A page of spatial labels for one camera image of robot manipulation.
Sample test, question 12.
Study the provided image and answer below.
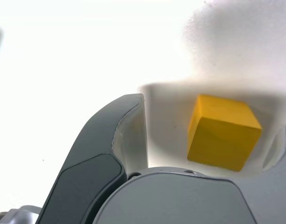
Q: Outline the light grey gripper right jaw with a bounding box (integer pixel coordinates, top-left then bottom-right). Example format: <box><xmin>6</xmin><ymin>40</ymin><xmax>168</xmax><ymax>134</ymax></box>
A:
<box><xmin>93</xmin><ymin>123</ymin><xmax>286</xmax><ymax>224</ymax></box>

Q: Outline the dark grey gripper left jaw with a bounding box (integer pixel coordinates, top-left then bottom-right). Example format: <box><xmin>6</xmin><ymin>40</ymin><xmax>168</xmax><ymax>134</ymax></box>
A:
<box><xmin>37</xmin><ymin>93</ymin><xmax>149</xmax><ymax>224</ymax></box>

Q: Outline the yellow cube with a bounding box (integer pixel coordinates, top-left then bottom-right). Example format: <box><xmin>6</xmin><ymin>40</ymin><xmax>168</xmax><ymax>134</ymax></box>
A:
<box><xmin>186</xmin><ymin>93</ymin><xmax>263</xmax><ymax>173</ymax></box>

